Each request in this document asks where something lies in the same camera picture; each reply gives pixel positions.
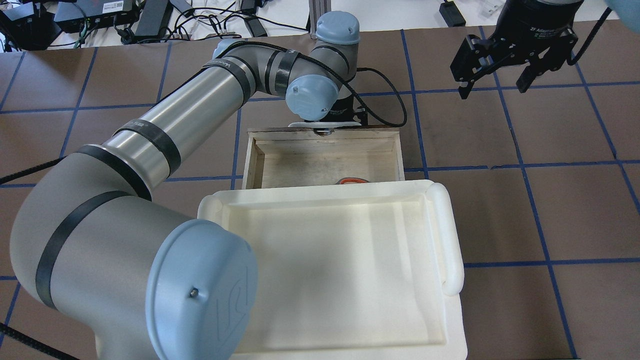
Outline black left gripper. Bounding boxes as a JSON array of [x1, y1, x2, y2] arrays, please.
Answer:
[[327, 95, 368, 126]]

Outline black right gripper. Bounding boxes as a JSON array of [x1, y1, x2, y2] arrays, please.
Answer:
[[450, 0, 578, 100]]

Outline red grey scissors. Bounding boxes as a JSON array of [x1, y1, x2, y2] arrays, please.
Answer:
[[334, 177, 370, 185]]

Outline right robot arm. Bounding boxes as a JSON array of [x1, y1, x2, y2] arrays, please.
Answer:
[[450, 0, 639, 100]]

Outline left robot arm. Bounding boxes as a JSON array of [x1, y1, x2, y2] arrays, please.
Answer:
[[9, 11, 361, 360]]

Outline wooden drawer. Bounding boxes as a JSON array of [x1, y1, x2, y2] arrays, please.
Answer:
[[241, 126, 405, 190]]

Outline black power adapter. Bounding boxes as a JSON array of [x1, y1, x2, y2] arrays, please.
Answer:
[[438, 0, 466, 28]]

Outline black power brick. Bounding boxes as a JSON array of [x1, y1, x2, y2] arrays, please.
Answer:
[[134, 0, 172, 43]]

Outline white drawer handle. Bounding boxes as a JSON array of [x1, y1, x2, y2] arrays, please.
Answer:
[[287, 121, 362, 136]]

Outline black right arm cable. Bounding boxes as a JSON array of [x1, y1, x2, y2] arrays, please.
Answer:
[[565, 7, 613, 66]]

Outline aluminium frame post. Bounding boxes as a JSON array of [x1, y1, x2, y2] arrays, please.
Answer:
[[308, 0, 332, 40]]

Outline black braided left cable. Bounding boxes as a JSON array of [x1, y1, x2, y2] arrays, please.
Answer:
[[0, 47, 408, 360]]

